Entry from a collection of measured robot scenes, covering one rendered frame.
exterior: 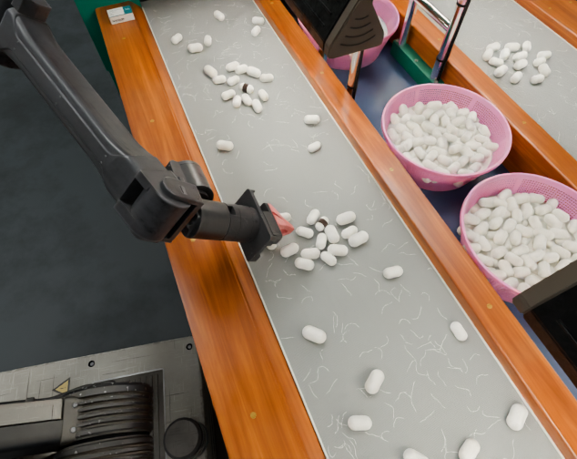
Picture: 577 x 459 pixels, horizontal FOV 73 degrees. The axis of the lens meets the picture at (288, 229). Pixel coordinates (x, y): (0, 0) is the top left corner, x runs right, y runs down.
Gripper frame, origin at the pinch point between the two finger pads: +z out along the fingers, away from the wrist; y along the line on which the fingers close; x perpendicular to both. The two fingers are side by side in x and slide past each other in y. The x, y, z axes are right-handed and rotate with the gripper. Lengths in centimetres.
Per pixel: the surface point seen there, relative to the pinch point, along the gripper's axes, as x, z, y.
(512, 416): -9.9, 14.6, -39.2
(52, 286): 106, -5, 55
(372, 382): 0.2, 2.3, -27.6
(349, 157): -10.0, 16.9, 13.1
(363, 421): 2.8, -0.3, -31.6
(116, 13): 9, -13, 76
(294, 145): -4.0, 9.8, 20.6
